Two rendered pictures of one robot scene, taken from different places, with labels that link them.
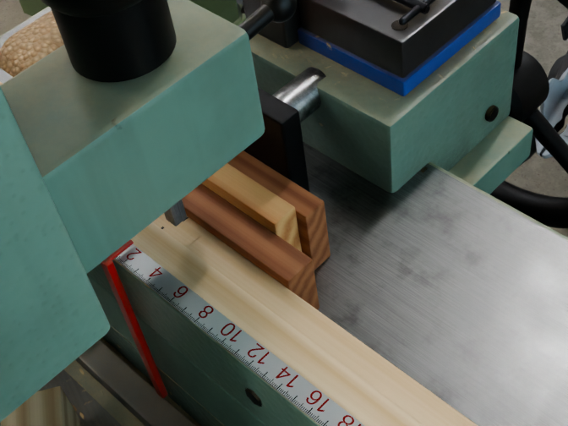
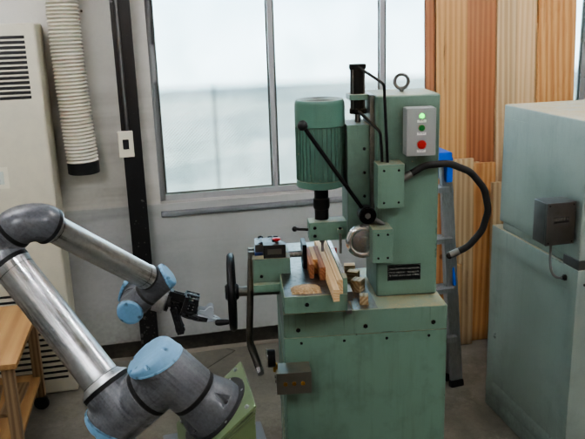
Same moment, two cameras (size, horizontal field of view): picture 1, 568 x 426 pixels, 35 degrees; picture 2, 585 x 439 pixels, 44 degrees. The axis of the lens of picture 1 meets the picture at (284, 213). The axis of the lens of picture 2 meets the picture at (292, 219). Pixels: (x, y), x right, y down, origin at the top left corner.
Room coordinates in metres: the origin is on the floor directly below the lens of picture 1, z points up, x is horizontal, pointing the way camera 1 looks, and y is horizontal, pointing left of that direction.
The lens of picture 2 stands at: (2.50, 1.41, 1.77)
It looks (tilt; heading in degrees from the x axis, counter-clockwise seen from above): 15 degrees down; 215
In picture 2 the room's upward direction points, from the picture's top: 2 degrees counter-clockwise
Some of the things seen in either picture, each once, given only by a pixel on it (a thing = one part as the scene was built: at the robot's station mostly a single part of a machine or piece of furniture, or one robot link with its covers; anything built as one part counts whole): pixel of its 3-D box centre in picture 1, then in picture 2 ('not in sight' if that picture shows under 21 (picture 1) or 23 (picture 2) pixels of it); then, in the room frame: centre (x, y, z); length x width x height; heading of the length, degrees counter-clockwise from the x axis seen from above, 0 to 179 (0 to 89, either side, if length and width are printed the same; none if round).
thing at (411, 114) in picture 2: not in sight; (419, 131); (0.26, 0.40, 1.40); 0.10 x 0.06 x 0.16; 128
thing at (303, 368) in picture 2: not in sight; (292, 378); (0.64, 0.11, 0.58); 0.12 x 0.08 x 0.08; 128
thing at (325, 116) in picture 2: not in sight; (319, 143); (0.35, 0.06, 1.35); 0.18 x 0.18 x 0.31
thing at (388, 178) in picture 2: not in sight; (388, 184); (0.33, 0.32, 1.23); 0.09 x 0.08 x 0.15; 128
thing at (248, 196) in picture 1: (201, 185); (312, 260); (0.39, 0.05, 0.93); 0.16 x 0.02 x 0.06; 38
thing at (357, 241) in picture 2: not in sight; (363, 240); (0.37, 0.24, 1.02); 0.12 x 0.03 x 0.12; 128
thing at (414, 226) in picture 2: not in sight; (400, 191); (0.17, 0.29, 1.16); 0.22 x 0.22 x 0.72; 38
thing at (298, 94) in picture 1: (280, 114); (295, 253); (0.42, -0.01, 0.95); 0.09 x 0.07 x 0.09; 38
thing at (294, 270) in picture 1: (160, 191); (319, 262); (0.40, 0.08, 0.92); 0.26 x 0.02 x 0.05; 38
